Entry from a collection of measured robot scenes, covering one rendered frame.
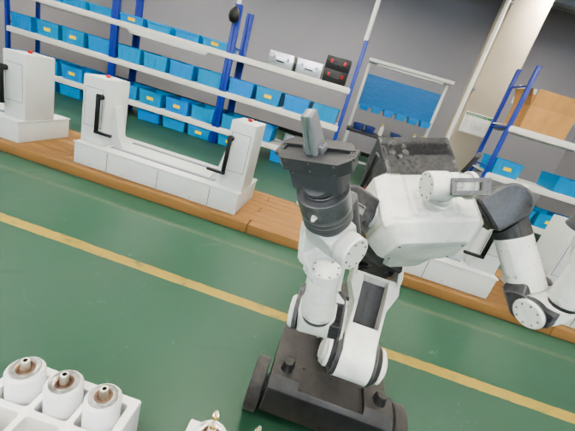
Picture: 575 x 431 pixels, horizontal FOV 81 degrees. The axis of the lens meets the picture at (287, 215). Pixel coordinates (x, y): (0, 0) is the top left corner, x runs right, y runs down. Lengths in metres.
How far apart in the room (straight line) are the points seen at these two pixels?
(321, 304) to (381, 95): 5.89
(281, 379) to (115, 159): 2.33
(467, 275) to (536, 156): 7.20
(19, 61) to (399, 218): 3.33
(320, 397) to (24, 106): 3.24
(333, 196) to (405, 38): 8.52
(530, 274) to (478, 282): 1.94
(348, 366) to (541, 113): 5.01
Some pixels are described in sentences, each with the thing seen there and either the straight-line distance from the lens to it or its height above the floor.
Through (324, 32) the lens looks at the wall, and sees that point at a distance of 8.98.
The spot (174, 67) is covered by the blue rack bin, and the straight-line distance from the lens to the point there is 5.76.
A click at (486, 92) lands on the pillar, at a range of 6.97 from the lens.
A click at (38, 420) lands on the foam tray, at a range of 1.25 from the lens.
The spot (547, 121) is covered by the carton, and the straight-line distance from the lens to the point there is 5.78.
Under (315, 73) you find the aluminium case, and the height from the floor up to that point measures 1.38.
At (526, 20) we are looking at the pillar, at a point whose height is 3.05.
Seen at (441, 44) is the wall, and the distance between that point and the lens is 9.11.
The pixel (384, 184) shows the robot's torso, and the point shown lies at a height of 1.00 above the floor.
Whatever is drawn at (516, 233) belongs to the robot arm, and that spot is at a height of 0.98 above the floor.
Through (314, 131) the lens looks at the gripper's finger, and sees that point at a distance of 0.48.
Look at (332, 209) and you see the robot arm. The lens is 0.53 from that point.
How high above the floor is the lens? 1.16
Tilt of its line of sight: 21 degrees down
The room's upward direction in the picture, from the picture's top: 17 degrees clockwise
